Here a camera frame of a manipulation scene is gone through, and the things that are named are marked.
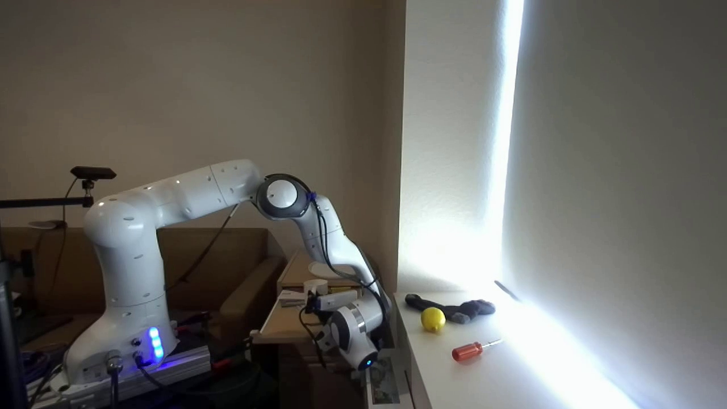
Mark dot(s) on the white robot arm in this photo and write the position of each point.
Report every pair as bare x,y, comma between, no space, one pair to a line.
128,227

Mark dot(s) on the wooden nightstand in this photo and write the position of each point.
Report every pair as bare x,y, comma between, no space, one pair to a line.
297,272

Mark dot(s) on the white roller blind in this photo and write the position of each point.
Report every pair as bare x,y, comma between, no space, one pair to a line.
628,189
455,137

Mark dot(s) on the yellow ball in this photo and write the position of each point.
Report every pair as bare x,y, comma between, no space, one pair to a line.
431,318

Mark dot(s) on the dark blue cloth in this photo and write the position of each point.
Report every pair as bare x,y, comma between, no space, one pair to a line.
457,310

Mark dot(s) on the black orange clamp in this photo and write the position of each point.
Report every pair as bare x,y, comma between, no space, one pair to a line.
230,362

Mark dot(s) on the black boom pole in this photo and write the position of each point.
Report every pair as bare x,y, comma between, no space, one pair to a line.
45,200

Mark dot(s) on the black camera on stand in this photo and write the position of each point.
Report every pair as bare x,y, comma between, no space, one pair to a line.
92,172

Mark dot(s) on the aluminium rail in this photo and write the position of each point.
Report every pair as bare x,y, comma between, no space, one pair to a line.
120,381

